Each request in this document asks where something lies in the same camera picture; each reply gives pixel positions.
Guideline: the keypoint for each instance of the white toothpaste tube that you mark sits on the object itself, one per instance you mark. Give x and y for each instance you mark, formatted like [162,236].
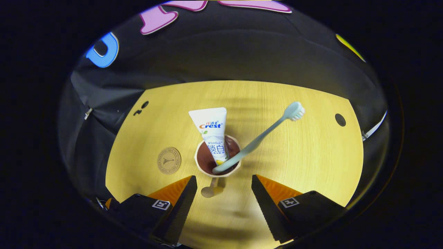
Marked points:
[211,128]

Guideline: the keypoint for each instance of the beige cup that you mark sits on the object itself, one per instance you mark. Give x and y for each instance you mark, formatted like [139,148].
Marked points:
[204,162]

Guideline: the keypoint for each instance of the pale green toothbrush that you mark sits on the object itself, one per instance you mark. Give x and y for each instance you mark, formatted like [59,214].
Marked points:
[263,136]

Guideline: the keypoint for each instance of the silver metal clip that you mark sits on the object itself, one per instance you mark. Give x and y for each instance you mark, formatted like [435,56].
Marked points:
[88,113]

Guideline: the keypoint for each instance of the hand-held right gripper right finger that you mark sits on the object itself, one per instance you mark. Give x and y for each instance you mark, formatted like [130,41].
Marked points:
[264,207]

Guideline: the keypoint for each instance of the black backdrop cloth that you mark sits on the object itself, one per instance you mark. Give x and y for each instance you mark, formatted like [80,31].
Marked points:
[242,55]

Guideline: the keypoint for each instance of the wooden desktop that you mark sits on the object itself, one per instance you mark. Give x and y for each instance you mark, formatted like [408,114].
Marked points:
[294,155]

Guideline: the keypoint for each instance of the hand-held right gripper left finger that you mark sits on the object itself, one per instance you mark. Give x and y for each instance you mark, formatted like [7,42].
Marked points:
[181,207]

